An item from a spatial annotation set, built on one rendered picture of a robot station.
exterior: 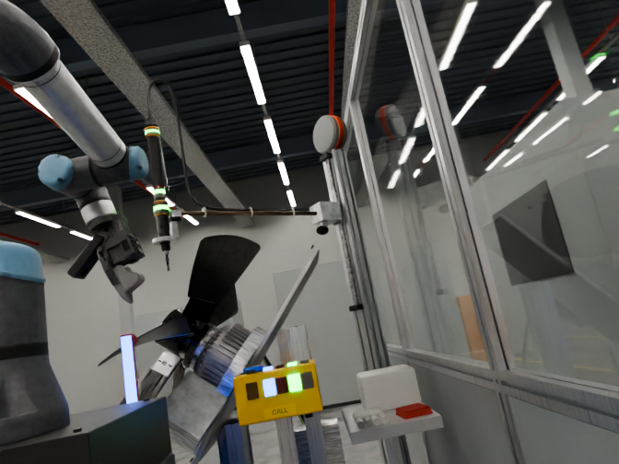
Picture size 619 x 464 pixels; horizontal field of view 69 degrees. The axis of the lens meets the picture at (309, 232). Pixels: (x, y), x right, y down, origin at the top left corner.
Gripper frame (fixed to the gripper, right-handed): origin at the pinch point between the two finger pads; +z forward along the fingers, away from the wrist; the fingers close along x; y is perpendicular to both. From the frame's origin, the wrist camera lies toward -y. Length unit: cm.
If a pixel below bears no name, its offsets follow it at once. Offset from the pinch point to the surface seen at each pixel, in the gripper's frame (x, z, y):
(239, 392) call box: -17.6, 30.2, 18.9
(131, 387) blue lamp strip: -12.3, 19.5, -1.4
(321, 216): 55, -8, 56
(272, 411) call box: -17.5, 36.1, 22.9
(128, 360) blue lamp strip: -12.3, 14.5, 0.1
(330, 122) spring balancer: 60, -41, 77
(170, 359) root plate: 29.1, 14.9, -5.5
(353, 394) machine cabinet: 568, 134, 32
